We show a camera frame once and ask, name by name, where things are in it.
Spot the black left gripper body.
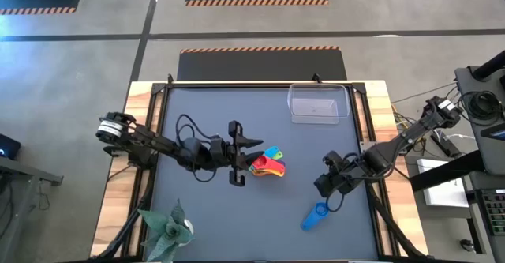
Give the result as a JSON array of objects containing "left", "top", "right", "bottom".
[{"left": 215, "top": 119, "right": 248, "bottom": 187}]

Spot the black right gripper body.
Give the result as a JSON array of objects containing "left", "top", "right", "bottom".
[{"left": 313, "top": 150, "right": 372, "bottom": 199}]

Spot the red measuring cup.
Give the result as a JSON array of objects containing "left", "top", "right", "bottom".
[{"left": 252, "top": 155, "right": 286, "bottom": 176}]

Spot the teal measuring cup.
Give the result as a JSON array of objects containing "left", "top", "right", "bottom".
[{"left": 263, "top": 145, "right": 283, "bottom": 160}]

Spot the blue measuring cup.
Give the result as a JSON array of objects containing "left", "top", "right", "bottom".
[{"left": 300, "top": 201, "right": 330, "bottom": 232}]

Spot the clear plastic basket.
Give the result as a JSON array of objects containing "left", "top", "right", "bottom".
[{"left": 286, "top": 83, "right": 351, "bottom": 126}]

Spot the green artificial succulent plant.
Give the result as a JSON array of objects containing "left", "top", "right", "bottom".
[{"left": 137, "top": 198, "right": 196, "bottom": 263}]

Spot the white box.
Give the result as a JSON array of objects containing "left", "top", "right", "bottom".
[{"left": 416, "top": 158, "right": 471, "bottom": 209}]

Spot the grey equipment cart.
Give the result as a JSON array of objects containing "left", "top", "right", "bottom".
[{"left": 410, "top": 49, "right": 505, "bottom": 195}]

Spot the dark keypad panel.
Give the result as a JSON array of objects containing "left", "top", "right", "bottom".
[{"left": 476, "top": 187, "right": 505, "bottom": 237}]

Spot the grey metal stand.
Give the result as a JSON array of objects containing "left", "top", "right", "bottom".
[{"left": 0, "top": 156, "right": 65, "bottom": 263}]

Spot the dark device with blue light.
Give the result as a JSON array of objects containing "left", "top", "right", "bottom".
[{"left": 0, "top": 133, "right": 22, "bottom": 161}]

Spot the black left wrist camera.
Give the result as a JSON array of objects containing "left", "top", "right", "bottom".
[{"left": 210, "top": 136, "right": 226, "bottom": 154}]

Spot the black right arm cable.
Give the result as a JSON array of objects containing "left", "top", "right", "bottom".
[{"left": 324, "top": 152, "right": 396, "bottom": 213}]

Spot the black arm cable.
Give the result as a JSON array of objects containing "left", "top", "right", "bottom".
[
  {"left": 174, "top": 114, "right": 219, "bottom": 183},
  {"left": 324, "top": 152, "right": 396, "bottom": 213}
]

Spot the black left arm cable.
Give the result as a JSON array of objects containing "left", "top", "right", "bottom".
[{"left": 174, "top": 114, "right": 219, "bottom": 183}]

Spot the black frame strut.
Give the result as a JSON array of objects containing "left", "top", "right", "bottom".
[
  {"left": 93, "top": 175, "right": 155, "bottom": 261},
  {"left": 367, "top": 187, "right": 429, "bottom": 261}
]

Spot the black table frame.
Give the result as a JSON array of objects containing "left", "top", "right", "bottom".
[{"left": 151, "top": 73, "right": 380, "bottom": 262}]

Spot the black coiled cable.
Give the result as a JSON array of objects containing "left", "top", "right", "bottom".
[{"left": 458, "top": 90, "right": 505, "bottom": 122}]

